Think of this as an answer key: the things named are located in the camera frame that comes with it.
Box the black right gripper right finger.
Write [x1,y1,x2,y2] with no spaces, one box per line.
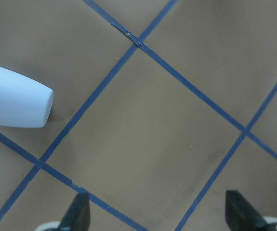
[225,190,277,231]

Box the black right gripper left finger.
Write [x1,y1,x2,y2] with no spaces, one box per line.
[57,192,91,231]

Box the light blue cup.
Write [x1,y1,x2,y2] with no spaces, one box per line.
[0,67,54,128]

